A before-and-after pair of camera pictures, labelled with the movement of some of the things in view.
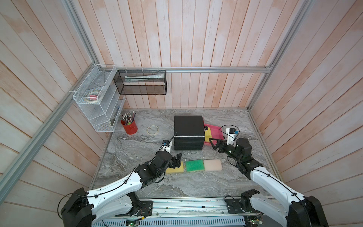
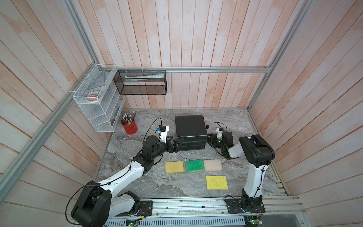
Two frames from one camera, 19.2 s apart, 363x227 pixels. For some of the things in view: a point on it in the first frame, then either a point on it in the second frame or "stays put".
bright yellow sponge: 207,134 -> 216,182
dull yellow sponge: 176,170 stays put
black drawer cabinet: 189,132 stays put
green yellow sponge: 194,165 stays put
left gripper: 173,164 -> 176,148
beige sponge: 212,165 stays put
